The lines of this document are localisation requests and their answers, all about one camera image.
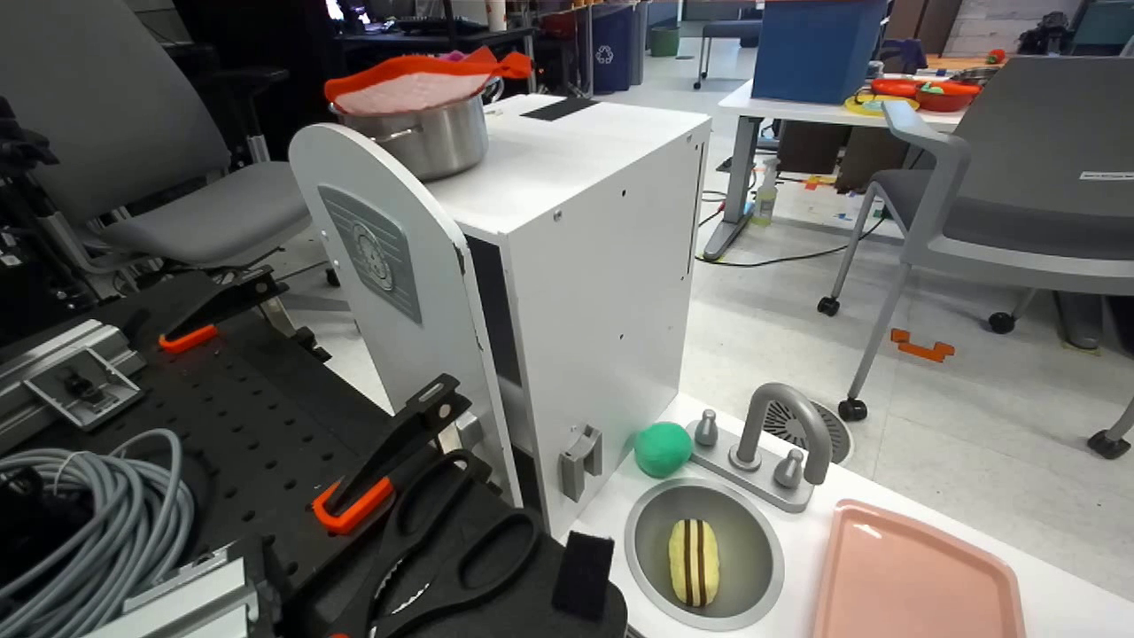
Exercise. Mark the grey round sink bowl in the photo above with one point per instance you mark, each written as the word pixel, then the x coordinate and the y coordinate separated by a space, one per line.
pixel 744 569

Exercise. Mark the white toy cupboard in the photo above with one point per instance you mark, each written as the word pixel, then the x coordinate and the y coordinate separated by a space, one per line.
pixel 590 262

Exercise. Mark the steel pot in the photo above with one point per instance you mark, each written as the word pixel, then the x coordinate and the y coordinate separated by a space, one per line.
pixel 439 141

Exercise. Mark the orange item on table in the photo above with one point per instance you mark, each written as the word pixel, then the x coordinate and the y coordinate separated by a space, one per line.
pixel 926 89

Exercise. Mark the silver metal bracket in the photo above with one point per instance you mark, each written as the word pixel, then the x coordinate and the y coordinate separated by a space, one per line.
pixel 190 598

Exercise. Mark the grey chair with castors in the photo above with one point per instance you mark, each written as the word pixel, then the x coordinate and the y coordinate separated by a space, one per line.
pixel 1038 180

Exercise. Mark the white arched cupboard door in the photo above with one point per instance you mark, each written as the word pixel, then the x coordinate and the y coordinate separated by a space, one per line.
pixel 390 337

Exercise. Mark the white table grey legs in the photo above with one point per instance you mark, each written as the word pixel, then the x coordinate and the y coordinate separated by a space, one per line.
pixel 744 145

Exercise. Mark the square marker tag plate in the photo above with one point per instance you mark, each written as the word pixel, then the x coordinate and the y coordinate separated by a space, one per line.
pixel 79 388

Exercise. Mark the grey office chair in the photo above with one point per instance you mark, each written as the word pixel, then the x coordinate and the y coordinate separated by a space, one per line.
pixel 142 145

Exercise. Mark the black scissors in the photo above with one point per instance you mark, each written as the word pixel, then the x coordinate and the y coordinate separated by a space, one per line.
pixel 410 555

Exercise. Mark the orange plastic floor piece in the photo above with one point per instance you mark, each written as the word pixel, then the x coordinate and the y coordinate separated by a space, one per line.
pixel 922 348

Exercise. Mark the yellow striped macaron toy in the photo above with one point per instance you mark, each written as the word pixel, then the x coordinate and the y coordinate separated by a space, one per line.
pixel 691 565

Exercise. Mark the aluminium extrusion rail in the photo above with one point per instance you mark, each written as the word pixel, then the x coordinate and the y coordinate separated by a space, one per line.
pixel 46 356

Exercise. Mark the blue box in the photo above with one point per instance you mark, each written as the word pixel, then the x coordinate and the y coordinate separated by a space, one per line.
pixel 816 49

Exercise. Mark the pink plastic tray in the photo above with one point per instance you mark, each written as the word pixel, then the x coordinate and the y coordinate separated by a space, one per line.
pixel 908 585

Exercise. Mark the grey cupboard door latch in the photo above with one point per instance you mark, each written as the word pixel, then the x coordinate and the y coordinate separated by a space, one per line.
pixel 580 462

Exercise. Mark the small black block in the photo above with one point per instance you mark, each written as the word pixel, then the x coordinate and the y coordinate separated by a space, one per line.
pixel 583 575

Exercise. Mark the clear spray bottle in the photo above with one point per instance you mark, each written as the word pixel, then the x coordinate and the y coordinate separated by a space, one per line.
pixel 765 192

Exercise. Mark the blue recycling bin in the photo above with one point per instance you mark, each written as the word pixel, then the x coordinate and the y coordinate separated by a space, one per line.
pixel 615 49

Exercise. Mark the green ball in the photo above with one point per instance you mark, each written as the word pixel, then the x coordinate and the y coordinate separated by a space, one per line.
pixel 661 452

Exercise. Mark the grey toy faucet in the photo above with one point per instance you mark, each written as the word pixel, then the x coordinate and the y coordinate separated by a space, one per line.
pixel 787 413

